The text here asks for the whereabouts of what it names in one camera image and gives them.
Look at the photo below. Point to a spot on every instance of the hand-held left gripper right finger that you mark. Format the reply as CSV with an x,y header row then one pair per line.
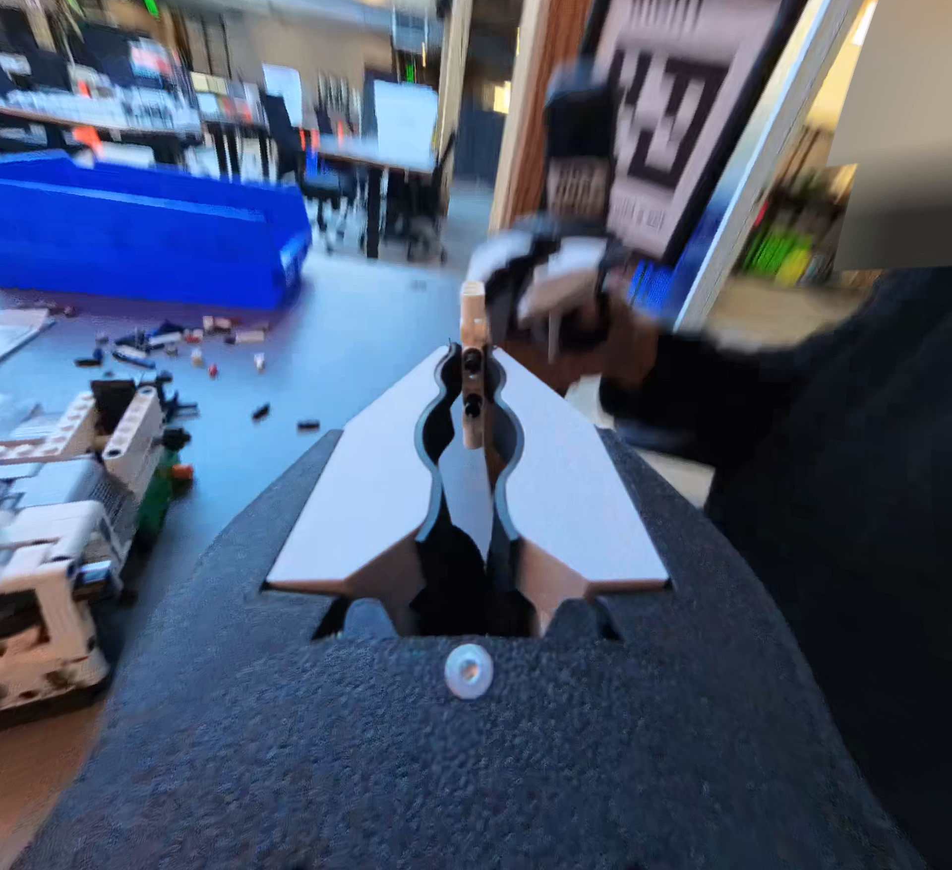
x,y
580,505

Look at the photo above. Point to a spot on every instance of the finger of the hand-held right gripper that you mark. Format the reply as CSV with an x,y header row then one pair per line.
x,y
506,252

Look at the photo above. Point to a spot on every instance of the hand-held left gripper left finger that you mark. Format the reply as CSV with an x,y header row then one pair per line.
x,y
357,505

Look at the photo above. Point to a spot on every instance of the tan lego beam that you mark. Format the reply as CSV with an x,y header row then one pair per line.
x,y
473,323

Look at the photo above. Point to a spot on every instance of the person's right forearm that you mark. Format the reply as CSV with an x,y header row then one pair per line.
x,y
781,394

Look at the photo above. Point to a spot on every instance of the scattered loose lego pieces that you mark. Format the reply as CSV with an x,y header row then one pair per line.
x,y
171,342

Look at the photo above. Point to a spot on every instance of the white green lego truck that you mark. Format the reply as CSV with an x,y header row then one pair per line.
x,y
67,513

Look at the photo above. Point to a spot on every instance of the person's right hand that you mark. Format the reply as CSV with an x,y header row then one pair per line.
x,y
632,342

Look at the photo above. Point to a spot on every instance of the wooden pillar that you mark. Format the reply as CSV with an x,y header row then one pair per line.
x,y
550,66

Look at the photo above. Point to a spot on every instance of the black framed tag poster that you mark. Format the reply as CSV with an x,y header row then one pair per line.
x,y
692,111

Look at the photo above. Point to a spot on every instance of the white sign board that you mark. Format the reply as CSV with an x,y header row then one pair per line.
x,y
405,122

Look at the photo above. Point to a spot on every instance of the small wooden desk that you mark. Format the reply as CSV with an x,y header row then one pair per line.
x,y
372,156

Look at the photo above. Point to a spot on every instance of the black office chair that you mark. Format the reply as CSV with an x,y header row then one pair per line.
x,y
327,170

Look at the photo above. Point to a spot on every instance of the white framed glass panel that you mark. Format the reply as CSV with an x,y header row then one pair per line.
x,y
788,104

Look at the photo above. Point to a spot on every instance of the person's dark clothing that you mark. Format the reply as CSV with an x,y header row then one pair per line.
x,y
855,662

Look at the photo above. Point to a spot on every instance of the blue plastic bin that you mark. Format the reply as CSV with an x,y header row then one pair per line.
x,y
149,230

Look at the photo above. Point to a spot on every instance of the long cluttered wooden desk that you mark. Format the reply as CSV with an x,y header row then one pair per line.
x,y
97,111

